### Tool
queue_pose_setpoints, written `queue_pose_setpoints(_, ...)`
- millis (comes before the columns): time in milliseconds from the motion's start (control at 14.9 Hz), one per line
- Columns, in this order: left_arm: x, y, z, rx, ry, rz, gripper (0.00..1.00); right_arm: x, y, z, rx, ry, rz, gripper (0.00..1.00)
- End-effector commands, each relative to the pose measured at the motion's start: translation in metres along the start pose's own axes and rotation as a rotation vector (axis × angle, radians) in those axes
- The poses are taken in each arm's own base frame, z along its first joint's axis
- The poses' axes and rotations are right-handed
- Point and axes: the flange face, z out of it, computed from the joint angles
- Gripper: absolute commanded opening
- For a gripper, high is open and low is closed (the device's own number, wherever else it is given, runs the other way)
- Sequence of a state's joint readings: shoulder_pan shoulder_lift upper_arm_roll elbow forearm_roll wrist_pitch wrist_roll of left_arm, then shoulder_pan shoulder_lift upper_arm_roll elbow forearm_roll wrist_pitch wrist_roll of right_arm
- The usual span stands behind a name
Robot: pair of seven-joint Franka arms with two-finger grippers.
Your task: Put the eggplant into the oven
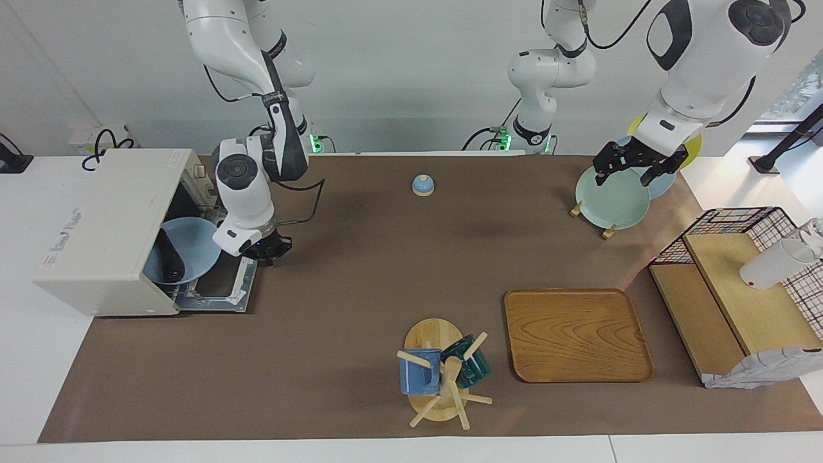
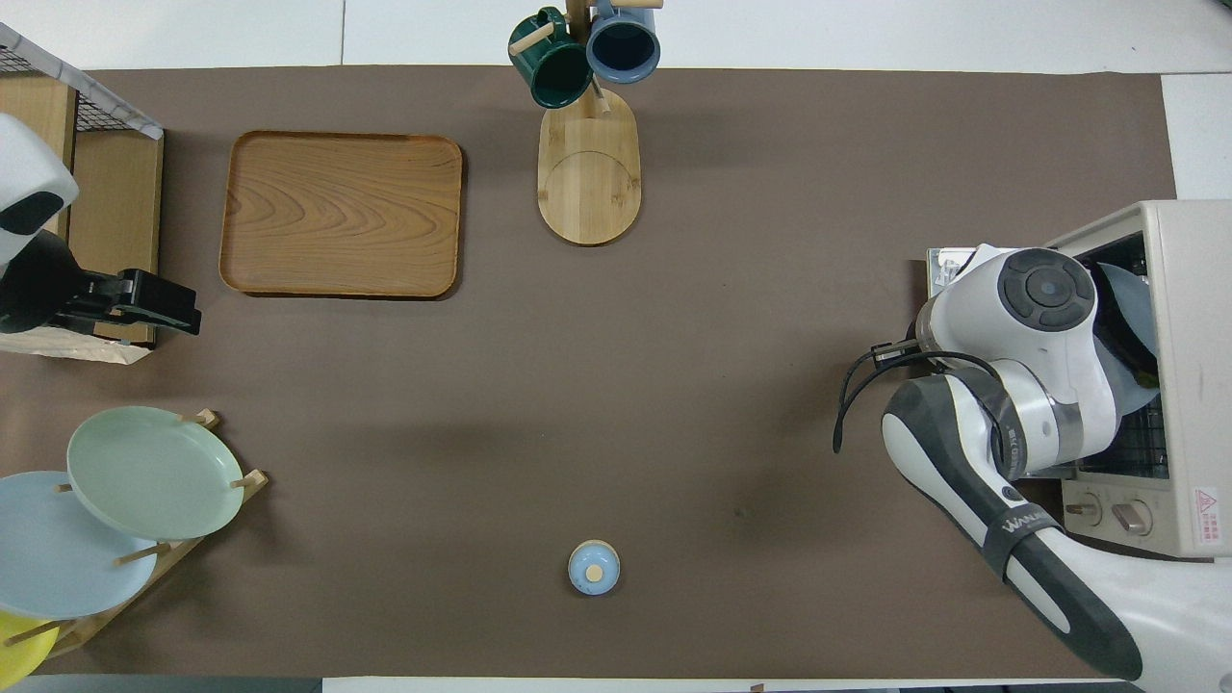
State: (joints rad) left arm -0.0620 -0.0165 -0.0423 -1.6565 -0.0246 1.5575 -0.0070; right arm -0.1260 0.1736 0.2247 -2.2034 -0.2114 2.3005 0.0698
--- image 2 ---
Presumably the wooden serving tray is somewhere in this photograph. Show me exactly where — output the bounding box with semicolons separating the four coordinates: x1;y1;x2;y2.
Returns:
218;131;465;301

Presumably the wooden plate rack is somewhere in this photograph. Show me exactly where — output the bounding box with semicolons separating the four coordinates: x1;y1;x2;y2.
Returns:
27;408;271;661

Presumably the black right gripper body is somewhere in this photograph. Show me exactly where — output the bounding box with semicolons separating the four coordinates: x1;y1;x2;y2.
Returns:
1093;285;1152;382

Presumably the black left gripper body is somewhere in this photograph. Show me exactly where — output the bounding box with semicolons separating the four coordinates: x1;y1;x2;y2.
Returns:
94;269;204;337

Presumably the light blue racked plate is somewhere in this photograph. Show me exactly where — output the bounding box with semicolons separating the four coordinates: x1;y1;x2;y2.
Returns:
0;470;160;622

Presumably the yellow plate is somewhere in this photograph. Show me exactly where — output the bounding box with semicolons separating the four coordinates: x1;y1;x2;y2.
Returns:
0;610;61;682

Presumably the wire and wood shelf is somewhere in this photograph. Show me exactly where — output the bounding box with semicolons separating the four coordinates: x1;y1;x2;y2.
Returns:
0;23;166;366

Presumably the brown table mat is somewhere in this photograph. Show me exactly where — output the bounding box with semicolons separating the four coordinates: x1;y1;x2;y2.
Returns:
0;64;1227;680

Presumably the blue grey mug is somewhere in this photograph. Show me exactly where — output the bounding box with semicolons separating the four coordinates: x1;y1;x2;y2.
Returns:
585;0;663;86

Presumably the pale green plate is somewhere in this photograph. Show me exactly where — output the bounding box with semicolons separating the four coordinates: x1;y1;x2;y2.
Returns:
65;405;245;542

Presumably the dark green mug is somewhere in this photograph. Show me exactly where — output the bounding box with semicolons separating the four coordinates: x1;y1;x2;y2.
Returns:
508;7;595;111

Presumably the wooden mug tree stand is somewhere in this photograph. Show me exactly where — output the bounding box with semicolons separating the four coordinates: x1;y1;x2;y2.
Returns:
508;0;665;248

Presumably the cream toaster oven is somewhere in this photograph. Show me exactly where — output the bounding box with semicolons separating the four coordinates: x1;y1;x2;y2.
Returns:
926;199;1232;560

